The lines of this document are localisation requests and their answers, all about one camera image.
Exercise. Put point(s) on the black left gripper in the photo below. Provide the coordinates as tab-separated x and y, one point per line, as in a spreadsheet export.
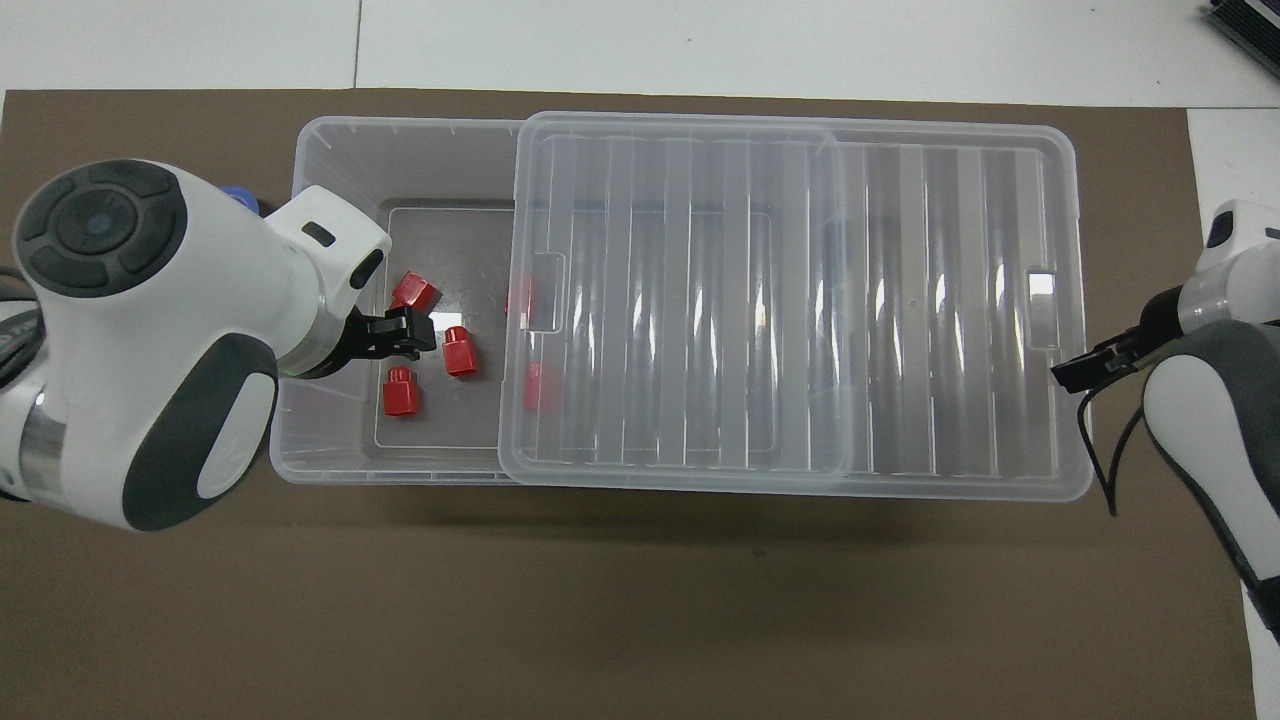
350	345

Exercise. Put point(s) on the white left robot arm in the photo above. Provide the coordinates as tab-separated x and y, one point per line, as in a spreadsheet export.
150	350

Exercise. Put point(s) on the clear ribbed plastic lid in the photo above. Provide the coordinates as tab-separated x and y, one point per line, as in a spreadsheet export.
950	300

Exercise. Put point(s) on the blue plastic tray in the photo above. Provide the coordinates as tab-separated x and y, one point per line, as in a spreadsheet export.
240	197

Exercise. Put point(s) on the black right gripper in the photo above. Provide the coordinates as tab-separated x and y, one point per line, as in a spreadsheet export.
1155	330

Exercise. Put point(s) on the brown table mat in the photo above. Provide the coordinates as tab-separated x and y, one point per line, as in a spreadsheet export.
600	600

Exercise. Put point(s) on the red block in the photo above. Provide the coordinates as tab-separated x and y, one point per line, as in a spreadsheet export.
460	355
401	397
412	292
535	388
520	298

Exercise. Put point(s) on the dark ridged device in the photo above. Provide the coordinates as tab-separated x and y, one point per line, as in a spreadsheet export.
1250	25

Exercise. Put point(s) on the clear plastic storage box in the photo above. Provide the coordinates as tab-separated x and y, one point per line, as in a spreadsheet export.
330	440

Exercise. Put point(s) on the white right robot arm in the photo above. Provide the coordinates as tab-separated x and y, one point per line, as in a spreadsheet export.
1200	420

